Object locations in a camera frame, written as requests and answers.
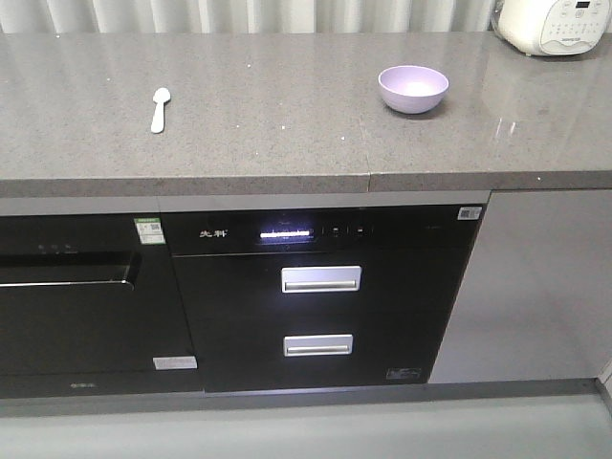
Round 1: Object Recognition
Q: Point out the purple plastic bowl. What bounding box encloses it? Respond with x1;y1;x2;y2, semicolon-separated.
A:
378;65;449;115

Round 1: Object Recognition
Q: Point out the mint green plastic spoon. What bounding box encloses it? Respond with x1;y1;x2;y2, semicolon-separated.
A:
150;87;171;134

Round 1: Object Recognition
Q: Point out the black disinfection cabinet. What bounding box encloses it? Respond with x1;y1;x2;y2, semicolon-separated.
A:
162;205;484;393

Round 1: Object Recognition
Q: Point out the black built-in dishwasher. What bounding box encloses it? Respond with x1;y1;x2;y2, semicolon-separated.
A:
1;213;202;399

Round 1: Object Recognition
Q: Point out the grey cabinet door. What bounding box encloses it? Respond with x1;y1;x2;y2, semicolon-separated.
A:
430;190;611;383

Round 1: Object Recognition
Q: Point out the white rice cooker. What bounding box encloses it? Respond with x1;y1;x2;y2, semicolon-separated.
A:
491;0;611;56

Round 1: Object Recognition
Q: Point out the white pleated curtain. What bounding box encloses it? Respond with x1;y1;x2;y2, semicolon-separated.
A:
1;0;495;34

